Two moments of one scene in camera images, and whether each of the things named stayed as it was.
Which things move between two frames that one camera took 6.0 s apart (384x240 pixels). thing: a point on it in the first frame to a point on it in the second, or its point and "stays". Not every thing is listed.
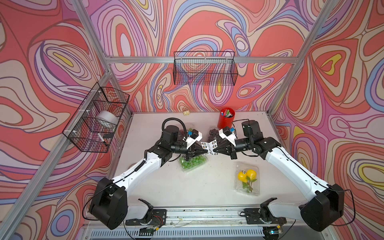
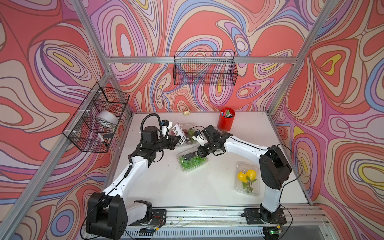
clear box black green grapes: x=193 y=162 stays
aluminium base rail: x=207 y=222 stays
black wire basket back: x=205 y=68 stays
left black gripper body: x=189 y=153 to x=169 y=143
